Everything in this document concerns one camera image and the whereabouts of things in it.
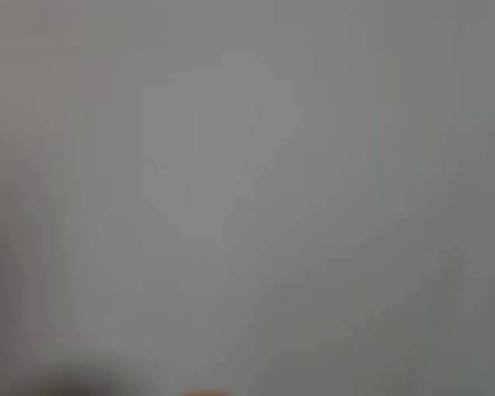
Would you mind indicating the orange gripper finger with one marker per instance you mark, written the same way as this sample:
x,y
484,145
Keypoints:
x,y
206,393

